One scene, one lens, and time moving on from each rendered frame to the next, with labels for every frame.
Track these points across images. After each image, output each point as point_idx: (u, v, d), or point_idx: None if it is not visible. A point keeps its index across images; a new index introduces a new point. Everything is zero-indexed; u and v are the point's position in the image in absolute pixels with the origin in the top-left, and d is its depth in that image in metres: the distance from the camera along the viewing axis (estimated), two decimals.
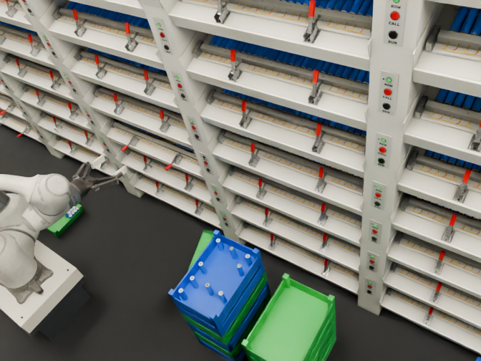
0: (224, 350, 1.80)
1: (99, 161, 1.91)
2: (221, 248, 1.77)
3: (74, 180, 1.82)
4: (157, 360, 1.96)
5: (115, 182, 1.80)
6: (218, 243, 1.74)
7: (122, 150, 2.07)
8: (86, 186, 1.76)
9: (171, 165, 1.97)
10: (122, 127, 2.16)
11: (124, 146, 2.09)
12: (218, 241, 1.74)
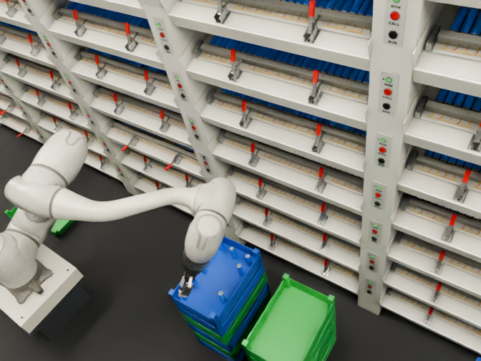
0: (224, 350, 1.80)
1: (184, 283, 1.62)
2: (221, 248, 1.77)
3: None
4: (157, 360, 1.96)
5: None
6: None
7: (122, 150, 2.07)
8: (196, 274, 1.47)
9: (171, 165, 1.97)
10: (122, 127, 2.16)
11: (124, 146, 2.09)
12: None
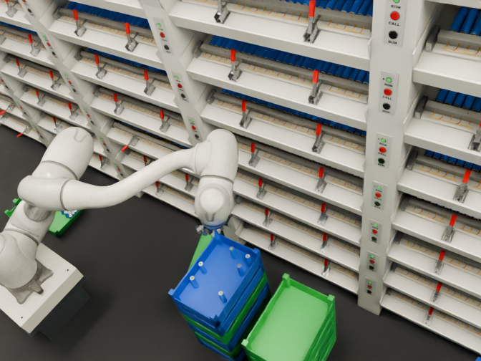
0: (224, 350, 1.80)
1: None
2: (217, 237, 1.71)
3: (198, 230, 1.51)
4: (157, 360, 1.96)
5: None
6: (214, 231, 1.68)
7: (122, 150, 2.07)
8: None
9: None
10: (122, 127, 2.16)
11: (124, 146, 2.09)
12: (214, 229, 1.68)
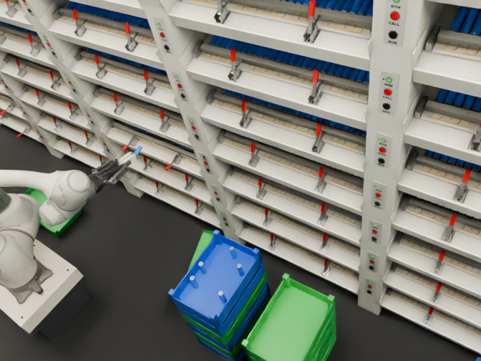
0: (224, 350, 1.80)
1: (129, 159, 1.90)
2: None
3: (112, 181, 1.79)
4: (157, 360, 1.96)
5: (112, 162, 1.88)
6: (167, 139, 2.05)
7: (122, 150, 2.07)
8: None
9: (171, 165, 1.97)
10: (122, 127, 2.16)
11: (124, 146, 2.09)
12: (167, 141, 2.05)
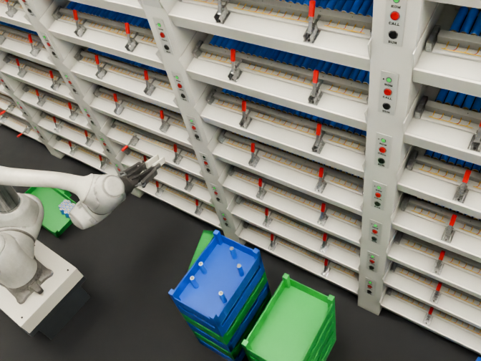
0: (224, 350, 1.80)
1: (154, 160, 1.89)
2: None
3: (120, 175, 1.82)
4: (157, 360, 1.96)
5: (154, 172, 1.83)
6: None
7: (122, 150, 2.07)
8: (131, 184, 1.75)
9: (176, 151, 1.96)
10: (123, 124, 2.17)
11: (124, 146, 2.09)
12: None
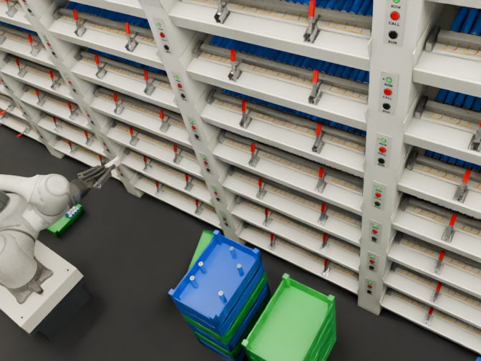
0: (224, 350, 1.80)
1: (114, 163, 1.89)
2: None
3: (78, 177, 1.83)
4: (157, 360, 1.96)
5: (108, 173, 1.85)
6: None
7: (132, 127, 2.07)
8: (86, 186, 1.76)
9: (176, 151, 1.96)
10: (124, 123, 2.17)
11: (131, 131, 2.09)
12: None
